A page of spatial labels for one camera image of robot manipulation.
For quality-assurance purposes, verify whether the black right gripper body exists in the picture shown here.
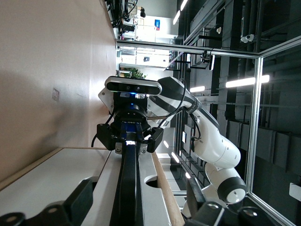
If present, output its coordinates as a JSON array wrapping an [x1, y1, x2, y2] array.
[[110, 92, 152, 142]]

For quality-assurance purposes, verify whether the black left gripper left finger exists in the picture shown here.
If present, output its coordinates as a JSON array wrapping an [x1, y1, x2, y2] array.
[[0, 178, 94, 226]]

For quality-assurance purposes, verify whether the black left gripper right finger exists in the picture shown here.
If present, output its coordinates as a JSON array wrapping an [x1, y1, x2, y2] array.
[[184, 177, 283, 226]]

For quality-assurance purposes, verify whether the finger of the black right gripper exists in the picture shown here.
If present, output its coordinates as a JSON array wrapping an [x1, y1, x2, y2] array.
[[96, 123, 123, 151], [138, 127, 165, 153]]

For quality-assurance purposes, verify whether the black metal drawer handle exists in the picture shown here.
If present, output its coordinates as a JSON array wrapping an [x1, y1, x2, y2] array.
[[110, 140, 145, 226]]

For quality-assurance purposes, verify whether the white-fronted wooden drawer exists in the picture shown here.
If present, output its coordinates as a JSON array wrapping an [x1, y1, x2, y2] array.
[[81, 145, 174, 226]]

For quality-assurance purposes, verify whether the wooden drawer cabinet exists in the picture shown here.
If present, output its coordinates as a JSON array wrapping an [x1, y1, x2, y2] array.
[[0, 146, 186, 226]]

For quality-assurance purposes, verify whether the green potted plant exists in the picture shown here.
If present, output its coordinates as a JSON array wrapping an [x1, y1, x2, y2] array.
[[120, 67, 148, 80]]

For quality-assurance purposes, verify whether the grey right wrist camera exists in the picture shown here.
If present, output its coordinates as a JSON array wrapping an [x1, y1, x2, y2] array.
[[104, 76, 163, 96]]

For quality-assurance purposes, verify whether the white right camera bracket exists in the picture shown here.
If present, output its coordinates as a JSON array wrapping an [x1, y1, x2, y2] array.
[[98, 87, 116, 115]]

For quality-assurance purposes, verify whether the aluminium frame profile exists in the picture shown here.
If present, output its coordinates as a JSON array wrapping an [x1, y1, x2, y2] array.
[[258, 37, 301, 57], [244, 55, 264, 196], [246, 191, 301, 226], [116, 39, 261, 59]]

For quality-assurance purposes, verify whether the white wall box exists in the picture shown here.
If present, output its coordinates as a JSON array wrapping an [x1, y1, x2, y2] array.
[[289, 182, 301, 196]]

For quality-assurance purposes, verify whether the black frame-mounted camera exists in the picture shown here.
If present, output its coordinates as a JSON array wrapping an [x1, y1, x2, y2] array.
[[200, 49, 215, 71]]

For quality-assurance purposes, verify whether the white security camera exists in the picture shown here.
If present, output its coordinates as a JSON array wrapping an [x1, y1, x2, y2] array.
[[240, 33, 255, 44]]

